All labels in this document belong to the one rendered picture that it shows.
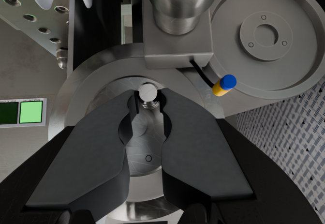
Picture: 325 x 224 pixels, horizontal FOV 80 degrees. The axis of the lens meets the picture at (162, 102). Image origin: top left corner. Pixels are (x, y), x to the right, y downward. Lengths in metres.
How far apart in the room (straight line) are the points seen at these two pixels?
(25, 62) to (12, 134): 1.82
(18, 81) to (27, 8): 1.94
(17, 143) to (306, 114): 0.58
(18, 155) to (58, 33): 0.31
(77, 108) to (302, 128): 0.23
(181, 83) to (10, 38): 2.43
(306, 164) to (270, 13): 0.16
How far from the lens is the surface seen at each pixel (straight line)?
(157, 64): 0.15
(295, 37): 0.23
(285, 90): 0.20
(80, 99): 0.17
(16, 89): 2.35
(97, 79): 0.17
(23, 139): 0.60
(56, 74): 2.28
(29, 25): 0.49
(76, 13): 0.23
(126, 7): 0.62
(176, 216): 0.53
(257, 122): 0.35
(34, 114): 0.58
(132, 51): 0.18
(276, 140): 0.31
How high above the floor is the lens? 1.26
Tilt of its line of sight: 10 degrees down
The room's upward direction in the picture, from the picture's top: 177 degrees clockwise
